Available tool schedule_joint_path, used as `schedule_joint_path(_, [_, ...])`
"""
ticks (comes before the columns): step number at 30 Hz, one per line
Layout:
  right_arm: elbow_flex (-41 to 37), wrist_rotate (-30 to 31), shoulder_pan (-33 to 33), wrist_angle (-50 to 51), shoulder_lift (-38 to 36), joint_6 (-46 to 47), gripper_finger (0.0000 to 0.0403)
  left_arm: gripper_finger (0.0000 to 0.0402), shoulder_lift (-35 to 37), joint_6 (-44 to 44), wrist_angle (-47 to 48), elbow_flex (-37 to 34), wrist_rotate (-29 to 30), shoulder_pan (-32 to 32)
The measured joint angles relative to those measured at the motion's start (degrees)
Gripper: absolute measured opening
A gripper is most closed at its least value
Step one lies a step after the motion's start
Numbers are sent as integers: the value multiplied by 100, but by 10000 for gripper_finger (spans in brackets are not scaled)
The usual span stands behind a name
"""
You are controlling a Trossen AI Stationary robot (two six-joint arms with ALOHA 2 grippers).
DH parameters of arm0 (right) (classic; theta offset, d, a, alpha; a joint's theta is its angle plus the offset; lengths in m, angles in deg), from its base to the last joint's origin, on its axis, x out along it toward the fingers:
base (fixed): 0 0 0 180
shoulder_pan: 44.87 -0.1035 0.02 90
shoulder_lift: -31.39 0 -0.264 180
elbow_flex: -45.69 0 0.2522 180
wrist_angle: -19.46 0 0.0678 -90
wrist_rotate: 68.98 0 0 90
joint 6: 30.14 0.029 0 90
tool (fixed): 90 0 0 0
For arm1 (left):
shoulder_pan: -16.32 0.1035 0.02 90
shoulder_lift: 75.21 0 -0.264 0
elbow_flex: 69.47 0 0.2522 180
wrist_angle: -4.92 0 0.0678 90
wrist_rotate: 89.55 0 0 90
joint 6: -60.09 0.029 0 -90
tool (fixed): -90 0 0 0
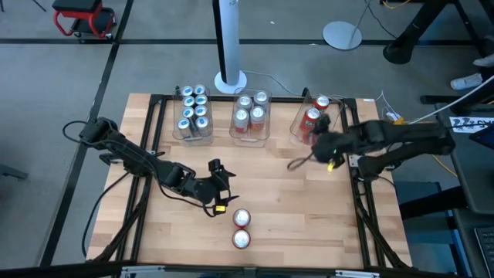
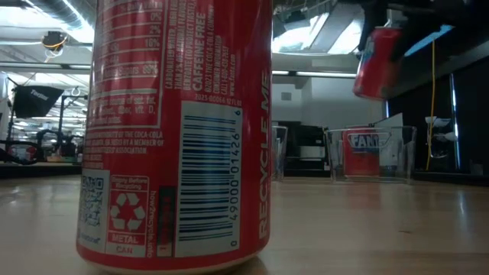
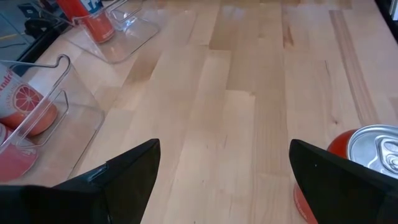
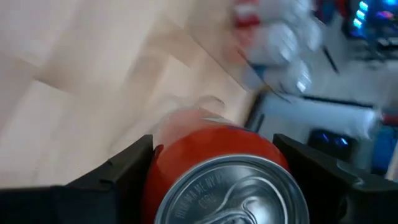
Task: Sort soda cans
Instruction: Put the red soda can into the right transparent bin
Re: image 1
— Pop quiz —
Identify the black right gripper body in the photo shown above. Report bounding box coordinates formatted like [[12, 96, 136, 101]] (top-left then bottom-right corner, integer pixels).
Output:
[[310, 129, 353, 168]]

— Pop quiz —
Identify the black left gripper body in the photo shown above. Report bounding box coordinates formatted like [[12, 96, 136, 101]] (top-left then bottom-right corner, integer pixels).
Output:
[[180, 158, 232, 206]]

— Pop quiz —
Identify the red strawberry soda can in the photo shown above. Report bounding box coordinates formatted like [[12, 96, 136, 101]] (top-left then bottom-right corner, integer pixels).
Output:
[[232, 229, 252, 250], [299, 107, 322, 146], [232, 208, 252, 229], [313, 94, 331, 115]]

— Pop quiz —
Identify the clear plastic bin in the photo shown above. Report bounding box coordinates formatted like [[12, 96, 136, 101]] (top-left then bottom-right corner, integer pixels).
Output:
[[228, 87, 272, 149], [171, 85, 215, 147], [289, 94, 345, 147]]

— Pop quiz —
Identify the silver soda can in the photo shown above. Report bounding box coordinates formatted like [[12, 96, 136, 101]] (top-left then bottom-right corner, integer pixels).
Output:
[[253, 90, 270, 109], [232, 107, 251, 134], [236, 94, 253, 113], [249, 105, 267, 131]]

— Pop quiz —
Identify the floor stand with round base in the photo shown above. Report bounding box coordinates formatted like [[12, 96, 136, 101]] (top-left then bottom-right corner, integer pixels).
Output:
[[322, 0, 374, 51]]

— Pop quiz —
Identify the black desk foot bar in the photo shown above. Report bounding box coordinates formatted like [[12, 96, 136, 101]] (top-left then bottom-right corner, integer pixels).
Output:
[[398, 185, 469, 221]]

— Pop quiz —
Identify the tall pole stand round base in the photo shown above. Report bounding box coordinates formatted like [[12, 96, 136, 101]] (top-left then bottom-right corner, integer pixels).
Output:
[[211, 0, 248, 96]]

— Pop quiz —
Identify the blue floor mat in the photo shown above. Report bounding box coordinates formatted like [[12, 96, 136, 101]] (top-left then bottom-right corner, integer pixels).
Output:
[[393, 180, 470, 276]]

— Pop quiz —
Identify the white paper label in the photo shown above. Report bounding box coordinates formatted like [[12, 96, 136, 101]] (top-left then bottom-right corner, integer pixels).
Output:
[[449, 115, 494, 134]]

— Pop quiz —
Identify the black desk leg column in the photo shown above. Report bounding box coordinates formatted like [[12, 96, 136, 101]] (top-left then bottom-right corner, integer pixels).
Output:
[[382, 0, 494, 66]]

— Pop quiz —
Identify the dark grey desk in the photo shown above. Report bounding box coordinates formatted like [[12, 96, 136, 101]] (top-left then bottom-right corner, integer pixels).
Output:
[[435, 102, 494, 215]]

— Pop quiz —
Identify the person's foot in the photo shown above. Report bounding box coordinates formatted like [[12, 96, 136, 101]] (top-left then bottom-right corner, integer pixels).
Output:
[[449, 73, 482, 90], [472, 53, 494, 69]]

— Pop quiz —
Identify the dark keyboard desk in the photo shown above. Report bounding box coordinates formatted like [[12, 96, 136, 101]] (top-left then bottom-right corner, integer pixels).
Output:
[[453, 208, 494, 278]]

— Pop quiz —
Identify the black keyboard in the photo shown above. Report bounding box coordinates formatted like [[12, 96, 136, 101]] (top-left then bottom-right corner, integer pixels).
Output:
[[473, 225, 494, 278]]

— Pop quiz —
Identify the grey floor object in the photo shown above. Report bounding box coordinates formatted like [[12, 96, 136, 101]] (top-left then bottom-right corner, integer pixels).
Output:
[[0, 164, 30, 181]]

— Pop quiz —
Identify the red and black rolling stool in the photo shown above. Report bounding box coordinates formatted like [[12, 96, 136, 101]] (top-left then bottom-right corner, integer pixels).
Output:
[[52, 0, 117, 39]]

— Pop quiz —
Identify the yellow floor cable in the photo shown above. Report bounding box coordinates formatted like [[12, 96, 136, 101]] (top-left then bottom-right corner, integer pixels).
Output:
[[392, 117, 459, 178]]

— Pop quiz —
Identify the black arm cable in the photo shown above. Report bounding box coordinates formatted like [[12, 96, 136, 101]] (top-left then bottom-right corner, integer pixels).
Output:
[[80, 171, 134, 259]]

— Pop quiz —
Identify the white cable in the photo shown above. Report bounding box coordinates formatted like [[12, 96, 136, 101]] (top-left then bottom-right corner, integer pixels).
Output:
[[408, 75, 494, 125]]

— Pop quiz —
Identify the black camera mount rail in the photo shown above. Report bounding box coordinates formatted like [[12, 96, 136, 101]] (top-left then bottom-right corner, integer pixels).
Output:
[[0, 260, 494, 278]]

